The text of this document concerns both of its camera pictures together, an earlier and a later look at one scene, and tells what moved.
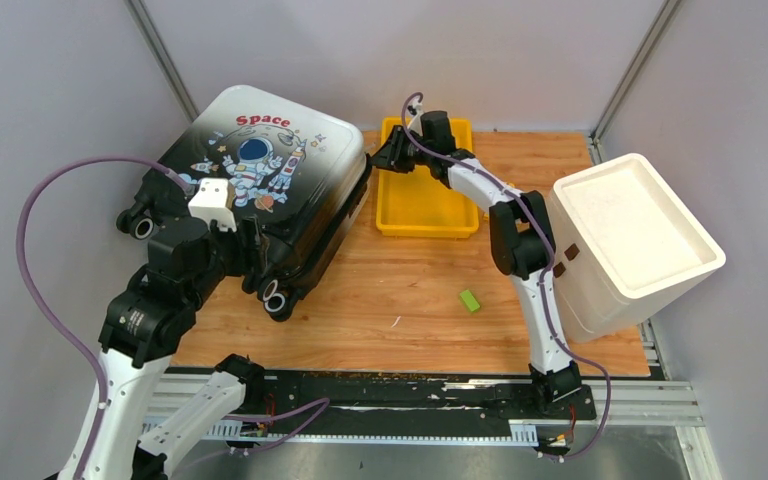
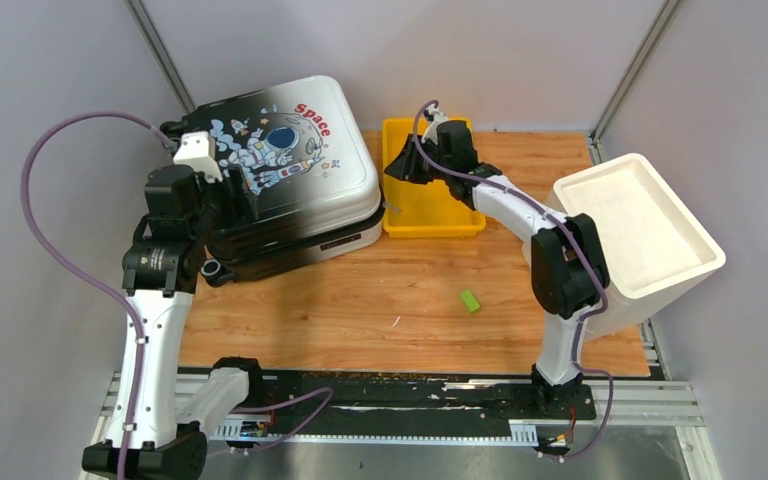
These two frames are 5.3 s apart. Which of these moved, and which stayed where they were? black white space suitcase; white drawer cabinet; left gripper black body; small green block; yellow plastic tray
Moved: black white space suitcase; left gripper black body
Stayed: small green block; white drawer cabinet; yellow plastic tray
